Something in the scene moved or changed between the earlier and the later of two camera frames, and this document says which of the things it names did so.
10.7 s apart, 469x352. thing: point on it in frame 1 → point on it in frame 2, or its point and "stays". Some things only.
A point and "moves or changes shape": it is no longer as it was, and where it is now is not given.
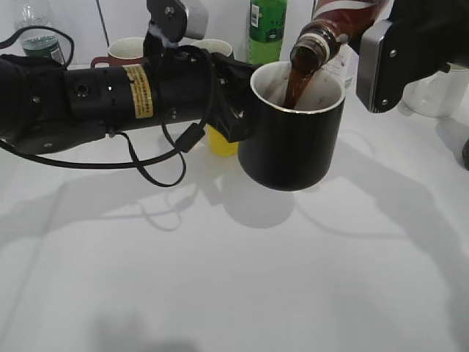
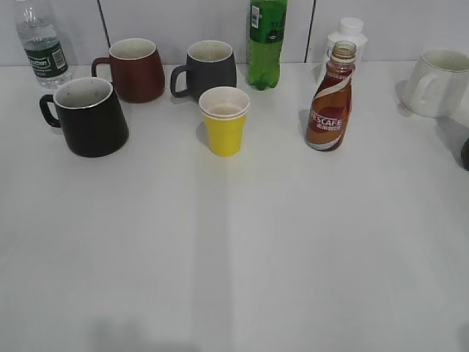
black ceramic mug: x=293 y=149 moves or changes shape
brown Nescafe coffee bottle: x=333 y=22 → x=331 y=105
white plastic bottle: x=346 y=64 → x=350 y=31
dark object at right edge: x=465 y=154 stays
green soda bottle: x=267 y=24 stays
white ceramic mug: x=440 y=94 stays
